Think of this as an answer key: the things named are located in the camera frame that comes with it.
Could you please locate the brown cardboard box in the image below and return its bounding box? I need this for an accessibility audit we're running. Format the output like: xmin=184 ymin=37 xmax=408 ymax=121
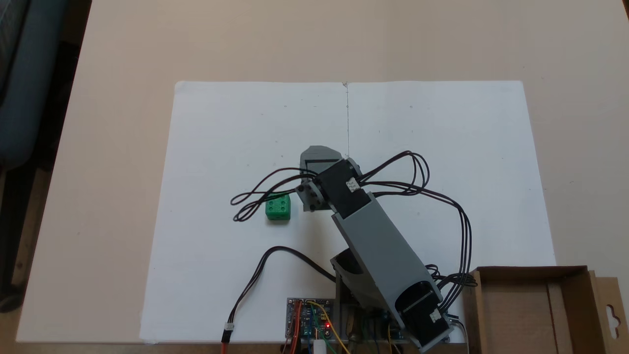
xmin=460 ymin=265 xmax=629 ymax=354

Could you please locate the red orange wire pair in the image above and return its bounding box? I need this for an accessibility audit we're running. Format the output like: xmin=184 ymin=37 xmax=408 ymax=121
xmin=220 ymin=301 xmax=302 ymax=354

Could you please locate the black arm wire bundle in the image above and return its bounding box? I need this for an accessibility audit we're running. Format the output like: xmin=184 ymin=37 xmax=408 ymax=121
xmin=360 ymin=149 xmax=479 ymax=316

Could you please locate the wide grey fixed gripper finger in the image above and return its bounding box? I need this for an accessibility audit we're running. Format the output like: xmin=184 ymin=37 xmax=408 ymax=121
xmin=300 ymin=146 xmax=343 ymax=159

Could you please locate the white paper sheet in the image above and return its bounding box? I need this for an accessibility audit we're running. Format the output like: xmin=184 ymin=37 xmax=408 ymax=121
xmin=344 ymin=80 xmax=557 ymax=344
xmin=139 ymin=81 xmax=349 ymax=344

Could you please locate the circuit board with coloured wires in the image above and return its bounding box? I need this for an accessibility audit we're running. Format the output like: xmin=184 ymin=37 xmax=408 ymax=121
xmin=286 ymin=297 xmax=337 ymax=341

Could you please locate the black power cable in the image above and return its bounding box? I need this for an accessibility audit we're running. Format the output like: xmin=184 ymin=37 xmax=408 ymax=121
xmin=223 ymin=245 xmax=337 ymax=344

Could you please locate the black gripper motor wire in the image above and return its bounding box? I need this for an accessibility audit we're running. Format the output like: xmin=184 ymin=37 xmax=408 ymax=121
xmin=230 ymin=166 xmax=318 ymax=223

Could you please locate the green die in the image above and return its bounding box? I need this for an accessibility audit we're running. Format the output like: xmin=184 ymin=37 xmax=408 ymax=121
xmin=265 ymin=193 xmax=291 ymax=221

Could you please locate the dark blue chair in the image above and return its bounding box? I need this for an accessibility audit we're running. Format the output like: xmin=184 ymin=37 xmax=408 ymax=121
xmin=0 ymin=0 xmax=70 ymax=170

